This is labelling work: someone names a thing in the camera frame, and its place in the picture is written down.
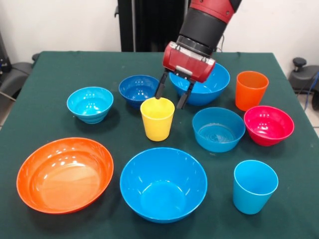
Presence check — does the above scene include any light blue plastic cup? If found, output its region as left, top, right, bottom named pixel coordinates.
left=232, top=160, right=279, bottom=215

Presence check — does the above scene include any blue flat-bottomed ringed bowl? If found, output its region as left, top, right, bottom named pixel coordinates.
left=192, top=107, right=246, bottom=153

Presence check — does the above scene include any large orange plastic bowl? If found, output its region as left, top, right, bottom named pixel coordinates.
left=16, top=137, right=115, bottom=215

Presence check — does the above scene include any dark blue plastic bowl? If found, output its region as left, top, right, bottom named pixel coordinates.
left=118, top=75, right=162, bottom=110

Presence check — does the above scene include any dark green tablecloth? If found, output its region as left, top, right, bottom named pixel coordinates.
left=0, top=51, right=319, bottom=239

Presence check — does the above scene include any pink plastic bowl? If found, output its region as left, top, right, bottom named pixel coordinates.
left=243, top=105, right=295, bottom=147

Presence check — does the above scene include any black equipment base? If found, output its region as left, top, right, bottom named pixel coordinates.
left=0, top=32, right=33, bottom=100
left=289, top=57, right=319, bottom=94

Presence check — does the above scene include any small cyan plastic bowl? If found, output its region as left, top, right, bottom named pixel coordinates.
left=66, top=86, right=114, bottom=124

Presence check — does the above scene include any orange plastic cup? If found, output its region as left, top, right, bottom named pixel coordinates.
left=235, top=71, right=270, bottom=112

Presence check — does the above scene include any yellow plastic cup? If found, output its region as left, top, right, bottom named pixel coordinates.
left=140, top=97, right=175, bottom=142

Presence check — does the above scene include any large blue plastic bowl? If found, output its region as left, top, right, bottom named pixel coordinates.
left=168, top=62, right=231, bottom=106
left=119, top=147, right=208, bottom=224

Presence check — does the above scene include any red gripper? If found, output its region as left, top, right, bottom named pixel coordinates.
left=154, top=41, right=216, bottom=110

